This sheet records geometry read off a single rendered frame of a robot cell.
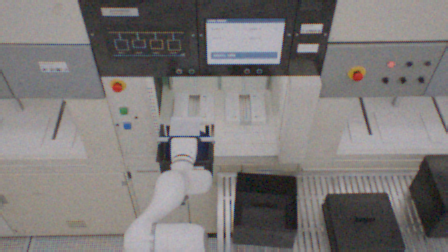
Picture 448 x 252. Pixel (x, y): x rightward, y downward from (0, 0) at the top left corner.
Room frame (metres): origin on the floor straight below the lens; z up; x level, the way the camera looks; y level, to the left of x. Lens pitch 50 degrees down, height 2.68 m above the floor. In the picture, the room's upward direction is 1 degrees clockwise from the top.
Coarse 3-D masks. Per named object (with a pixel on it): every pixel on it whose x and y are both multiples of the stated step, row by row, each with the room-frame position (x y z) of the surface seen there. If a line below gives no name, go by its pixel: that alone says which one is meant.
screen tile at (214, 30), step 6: (210, 30) 1.34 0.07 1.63; (216, 30) 1.34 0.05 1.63; (222, 30) 1.35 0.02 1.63; (228, 30) 1.35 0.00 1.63; (234, 30) 1.35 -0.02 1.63; (210, 36) 1.34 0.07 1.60; (234, 36) 1.35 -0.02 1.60; (240, 36) 1.35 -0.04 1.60; (210, 42) 1.34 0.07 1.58; (216, 42) 1.34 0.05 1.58; (222, 42) 1.35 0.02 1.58; (228, 42) 1.35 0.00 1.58; (234, 42) 1.35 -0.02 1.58; (240, 42) 1.35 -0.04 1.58; (210, 48) 1.34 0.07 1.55; (216, 48) 1.34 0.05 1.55; (222, 48) 1.35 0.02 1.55; (228, 48) 1.35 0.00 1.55; (234, 48) 1.35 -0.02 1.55; (240, 48) 1.35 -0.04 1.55
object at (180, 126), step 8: (176, 120) 1.22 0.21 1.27; (184, 120) 1.22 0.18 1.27; (192, 120) 1.22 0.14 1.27; (160, 128) 1.26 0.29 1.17; (168, 128) 1.28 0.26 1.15; (176, 128) 1.18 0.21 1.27; (184, 128) 1.18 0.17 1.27; (192, 128) 1.18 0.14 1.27; (208, 128) 1.28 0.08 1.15; (160, 136) 1.22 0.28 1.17; (184, 136) 1.17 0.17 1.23; (160, 144) 1.17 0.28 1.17; (160, 152) 1.13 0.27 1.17; (160, 160) 1.10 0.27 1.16; (160, 168) 1.08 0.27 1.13; (168, 168) 1.08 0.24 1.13; (200, 168) 1.09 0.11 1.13; (208, 168) 1.09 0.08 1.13
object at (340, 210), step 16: (368, 192) 1.15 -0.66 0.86; (384, 192) 1.16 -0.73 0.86; (336, 208) 1.07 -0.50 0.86; (352, 208) 1.07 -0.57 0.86; (368, 208) 1.07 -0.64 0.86; (384, 208) 1.07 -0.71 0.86; (336, 224) 0.99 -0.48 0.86; (352, 224) 0.99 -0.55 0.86; (368, 224) 0.99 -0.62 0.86; (384, 224) 0.99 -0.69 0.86; (336, 240) 0.91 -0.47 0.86; (352, 240) 0.91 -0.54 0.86; (368, 240) 0.91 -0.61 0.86; (384, 240) 0.92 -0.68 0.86; (400, 240) 0.92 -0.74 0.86
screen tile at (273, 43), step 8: (248, 32) 1.35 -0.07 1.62; (256, 32) 1.35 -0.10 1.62; (264, 32) 1.35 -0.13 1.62; (272, 32) 1.35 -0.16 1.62; (280, 32) 1.35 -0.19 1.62; (264, 40) 1.35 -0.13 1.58; (272, 40) 1.35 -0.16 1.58; (248, 48) 1.35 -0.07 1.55; (256, 48) 1.35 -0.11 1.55; (264, 48) 1.35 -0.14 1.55; (272, 48) 1.35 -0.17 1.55
